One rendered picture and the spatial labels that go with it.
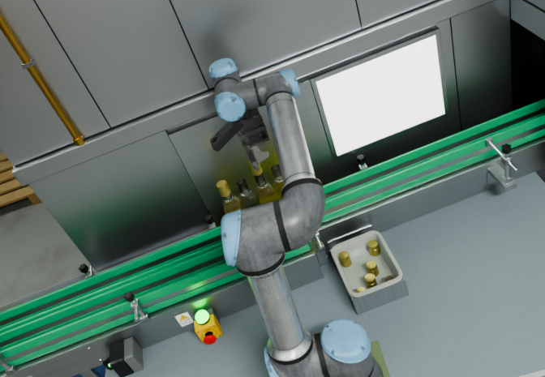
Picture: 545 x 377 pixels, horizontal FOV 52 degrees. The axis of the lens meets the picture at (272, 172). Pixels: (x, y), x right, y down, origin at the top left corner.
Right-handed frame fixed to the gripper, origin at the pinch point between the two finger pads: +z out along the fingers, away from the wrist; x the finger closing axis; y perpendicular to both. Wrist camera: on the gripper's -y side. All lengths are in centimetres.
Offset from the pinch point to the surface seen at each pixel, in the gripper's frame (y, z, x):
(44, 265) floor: -151, 118, 141
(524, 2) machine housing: 94, -14, 6
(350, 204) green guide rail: 24.6, 27.3, -4.3
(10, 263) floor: -177, 118, 156
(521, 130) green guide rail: 85, 24, -5
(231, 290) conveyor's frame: -21.9, 32.2, -15.5
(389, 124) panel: 48, 15, 12
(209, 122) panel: -7.9, -12.6, 11.8
